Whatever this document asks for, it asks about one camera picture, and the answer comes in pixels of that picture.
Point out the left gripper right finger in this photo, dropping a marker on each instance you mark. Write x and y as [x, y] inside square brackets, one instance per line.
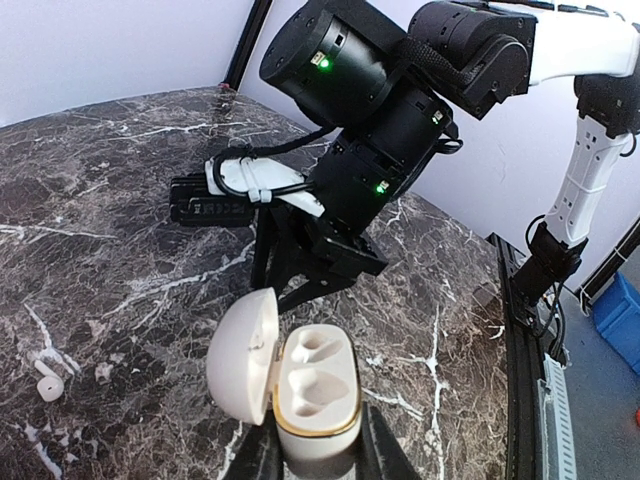
[379, 455]

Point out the blue plastic bin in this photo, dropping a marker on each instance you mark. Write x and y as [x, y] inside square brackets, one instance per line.
[616, 317]

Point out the right black frame post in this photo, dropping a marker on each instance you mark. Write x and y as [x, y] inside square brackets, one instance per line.
[246, 44]

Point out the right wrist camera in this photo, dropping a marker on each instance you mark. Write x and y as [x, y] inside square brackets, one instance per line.
[228, 193]

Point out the grey slotted cable duct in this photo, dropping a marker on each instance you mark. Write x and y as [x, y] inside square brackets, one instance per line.
[557, 442]

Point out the white earbud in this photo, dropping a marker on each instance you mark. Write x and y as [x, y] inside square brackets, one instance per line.
[50, 387]

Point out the black front rail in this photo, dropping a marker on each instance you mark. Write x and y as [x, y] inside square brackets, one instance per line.
[524, 370]

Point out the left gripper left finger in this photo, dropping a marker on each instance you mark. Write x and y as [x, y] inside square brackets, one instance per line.
[260, 455]

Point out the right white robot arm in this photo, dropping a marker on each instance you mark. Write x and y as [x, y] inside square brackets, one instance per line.
[392, 92]

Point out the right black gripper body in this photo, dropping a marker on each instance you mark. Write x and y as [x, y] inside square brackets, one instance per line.
[303, 257]

